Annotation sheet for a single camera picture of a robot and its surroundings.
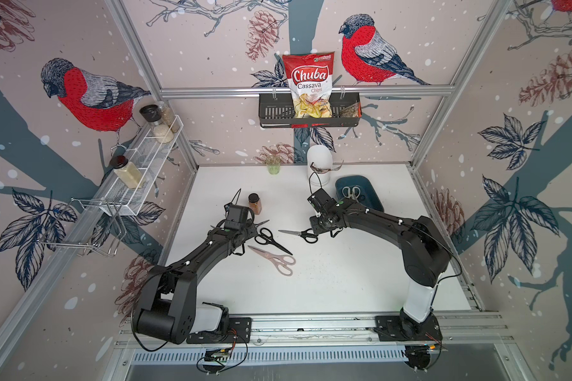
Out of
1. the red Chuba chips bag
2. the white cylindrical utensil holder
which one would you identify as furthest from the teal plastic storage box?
the red Chuba chips bag

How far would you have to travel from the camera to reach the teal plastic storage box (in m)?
1.04

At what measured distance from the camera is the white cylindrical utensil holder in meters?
1.06

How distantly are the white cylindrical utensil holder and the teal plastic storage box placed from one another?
0.07 m

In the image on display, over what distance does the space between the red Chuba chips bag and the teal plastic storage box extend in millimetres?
345

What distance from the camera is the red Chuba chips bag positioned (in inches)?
32.0
